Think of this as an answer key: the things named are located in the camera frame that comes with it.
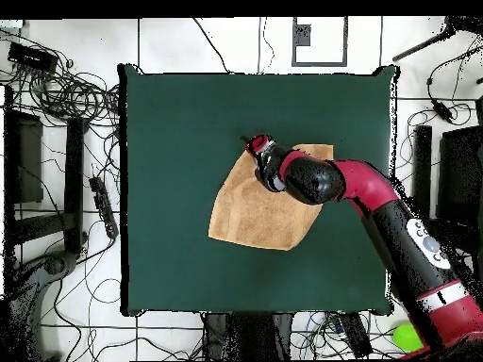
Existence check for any black stand base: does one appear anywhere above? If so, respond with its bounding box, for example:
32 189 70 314
9 250 79 304

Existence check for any tan terry towel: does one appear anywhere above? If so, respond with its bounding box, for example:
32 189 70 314
207 142 335 253

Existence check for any black power adapter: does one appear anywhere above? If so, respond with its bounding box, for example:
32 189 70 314
431 99 455 124

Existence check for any dark green table cloth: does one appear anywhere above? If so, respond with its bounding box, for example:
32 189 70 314
117 64 400 317

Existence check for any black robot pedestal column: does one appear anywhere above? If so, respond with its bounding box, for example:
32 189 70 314
203 311 294 361

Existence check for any grey rectangular floor frame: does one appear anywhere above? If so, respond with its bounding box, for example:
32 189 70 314
291 16 349 68

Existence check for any large bright green ball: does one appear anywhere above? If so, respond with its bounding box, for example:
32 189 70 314
391 321 425 354

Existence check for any black tripod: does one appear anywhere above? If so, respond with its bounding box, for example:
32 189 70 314
391 16 483 64

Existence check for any long black power strip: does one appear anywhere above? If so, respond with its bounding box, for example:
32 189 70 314
89 175 121 241

